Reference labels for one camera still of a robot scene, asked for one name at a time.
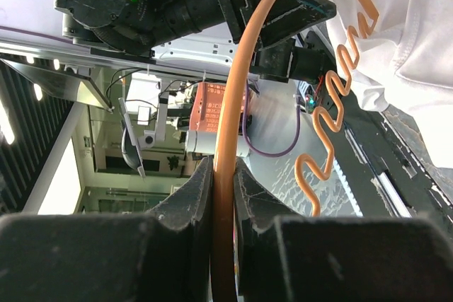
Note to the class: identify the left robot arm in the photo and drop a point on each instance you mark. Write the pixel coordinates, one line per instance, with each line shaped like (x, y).
(136, 26)

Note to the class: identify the white t shirt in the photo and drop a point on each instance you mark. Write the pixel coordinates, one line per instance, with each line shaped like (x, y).
(407, 63)

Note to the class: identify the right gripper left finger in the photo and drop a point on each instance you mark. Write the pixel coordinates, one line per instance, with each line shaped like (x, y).
(162, 254)

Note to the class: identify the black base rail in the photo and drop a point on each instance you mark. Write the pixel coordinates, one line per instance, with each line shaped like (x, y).
(380, 169)

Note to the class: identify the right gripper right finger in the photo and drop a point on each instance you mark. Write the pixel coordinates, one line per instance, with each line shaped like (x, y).
(283, 256)

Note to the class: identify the orange wavy hanger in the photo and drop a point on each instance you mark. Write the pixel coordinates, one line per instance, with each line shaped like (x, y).
(222, 258)

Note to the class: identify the background white robot equipment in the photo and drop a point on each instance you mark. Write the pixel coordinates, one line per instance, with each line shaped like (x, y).
(143, 110)

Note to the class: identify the orange perforated crate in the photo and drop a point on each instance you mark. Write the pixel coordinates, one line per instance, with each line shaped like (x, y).
(207, 107)

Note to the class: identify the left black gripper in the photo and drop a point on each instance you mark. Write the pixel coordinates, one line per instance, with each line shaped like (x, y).
(284, 20)

